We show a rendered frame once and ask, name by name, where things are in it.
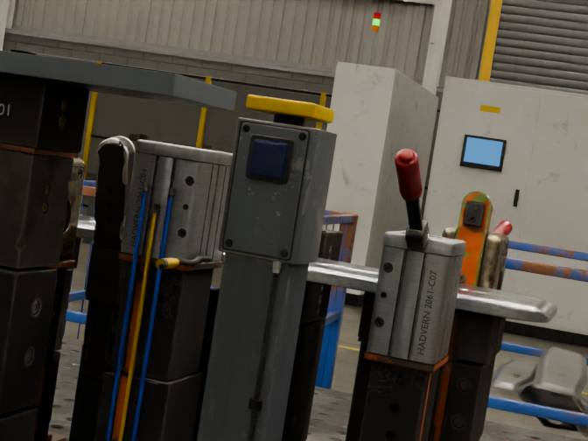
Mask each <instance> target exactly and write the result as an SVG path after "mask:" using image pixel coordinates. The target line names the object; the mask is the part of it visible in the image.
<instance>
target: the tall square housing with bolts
mask: <svg viewBox="0 0 588 441"><path fill-rule="evenodd" d="M139 152H141V153H139ZM232 156H233V153H227V152H223V151H217V150H207V149H201V148H195V147H190V146H184V145H178V144H172V143H161V142H156V141H149V140H142V139H140V140H137V142H136V153H135V159H134V165H133V172H132V177H131V183H130V189H129V201H128V207H127V213H126V219H125V225H124V231H123V238H122V248H121V251H122V252H119V256H118V258H119V259H123V260H126V263H125V270H124V277H123V283H122V294H121V300H120V306H119V312H118V319H117V324H116V330H115V342H114V348H113V354H112V360H111V367H114V368H116V369H115V370H112V371H108V372H106V373H104V379H103V385H102V392H101V402H100V408H99V415H98V421H97V427H96V433H95V439H94V441H193V432H194V426H195V420H196V414H197V408H198V402H199V397H200V385H201V380H202V374H203V373H202V372H199V371H198V370H199V364H200V353H201V348H202V341H203V335H204V330H205V323H206V318H207V307H208V301H209V295H210V289H211V283H212V277H213V272H214V269H216V268H221V265H222V261H221V253H222V252H221V251H219V243H220V237H221V226H222V221H223V214H224V208H225V203H226V197H227V190H228V180H229V174H230V168H231V162H232ZM197 256H210V257H211V258H212V260H211V262H203V261H201V262H199V263H197V264H196V265H193V266H185V265H182V264H179V265H178V266H177V267H174V268H172V269H163V270H161V269H157V267H156V260H157V259H161V258H171V257H172V258H174V257H179V258H183V259H186V260H193V259H194V258H196V257H197Z"/></svg>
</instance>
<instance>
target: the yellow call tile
mask: <svg viewBox="0 0 588 441"><path fill-rule="evenodd" d="M246 108H247V109H251V110H254V111H258V112H261V113H264V114H267V115H272V116H274V121H273V123H284V124H290V125H297V126H303V127H304V125H305V120H308V121H314V122H321V123H332V122H333V116H334V111H333V110H332V109H330V108H326V107H323V106H320V105H318V104H315V103H311V102H304V101H293V100H285V99H279V98H273V97H266V96H260V95H253V94H249V95H248V97H247V102H246Z"/></svg>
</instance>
